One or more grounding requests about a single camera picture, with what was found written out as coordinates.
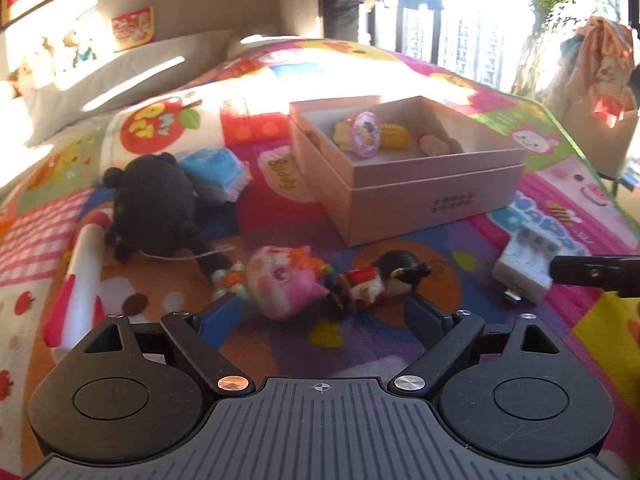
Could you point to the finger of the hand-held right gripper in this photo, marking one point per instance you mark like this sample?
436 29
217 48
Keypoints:
590 271

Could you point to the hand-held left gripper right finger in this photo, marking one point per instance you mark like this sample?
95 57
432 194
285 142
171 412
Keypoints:
427 320

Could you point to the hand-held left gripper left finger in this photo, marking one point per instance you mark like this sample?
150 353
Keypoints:
220 320

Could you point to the white battery charger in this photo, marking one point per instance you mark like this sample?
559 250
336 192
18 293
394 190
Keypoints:
520 270

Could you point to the pink cat toy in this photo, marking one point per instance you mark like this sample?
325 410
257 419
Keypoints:
280 280

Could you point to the black-haired doll figure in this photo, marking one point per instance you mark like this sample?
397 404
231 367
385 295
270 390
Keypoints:
365 282

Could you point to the pink cardboard box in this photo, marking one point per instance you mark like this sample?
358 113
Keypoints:
400 195

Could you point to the red white foam rocket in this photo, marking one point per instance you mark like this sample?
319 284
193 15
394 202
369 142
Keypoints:
87 270

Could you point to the blue face mask packet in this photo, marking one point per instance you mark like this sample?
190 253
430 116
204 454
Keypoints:
215 172

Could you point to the small white bottle red cap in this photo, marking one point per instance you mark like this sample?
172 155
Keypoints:
434 144

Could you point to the yellow corn toy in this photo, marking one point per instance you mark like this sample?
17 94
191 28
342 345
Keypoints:
396 134

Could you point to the pink round tin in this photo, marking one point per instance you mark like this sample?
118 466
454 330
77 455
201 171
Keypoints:
367 135

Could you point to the pale yellow toy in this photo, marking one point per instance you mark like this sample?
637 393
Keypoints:
344 134

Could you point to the colourful printed play mat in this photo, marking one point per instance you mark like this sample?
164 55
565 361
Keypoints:
350 350

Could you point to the black plush bear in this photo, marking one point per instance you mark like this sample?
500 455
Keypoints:
150 200

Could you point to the pale patterned clothing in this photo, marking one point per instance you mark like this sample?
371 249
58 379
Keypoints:
605 70

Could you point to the white pillow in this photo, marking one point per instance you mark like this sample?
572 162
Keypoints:
125 70

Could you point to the bamboo plant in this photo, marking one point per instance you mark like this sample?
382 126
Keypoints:
565 0

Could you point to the red printed card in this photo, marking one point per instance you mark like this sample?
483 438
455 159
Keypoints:
132 29

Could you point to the white bunny plush blue overalls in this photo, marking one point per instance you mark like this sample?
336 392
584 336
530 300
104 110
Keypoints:
86 45

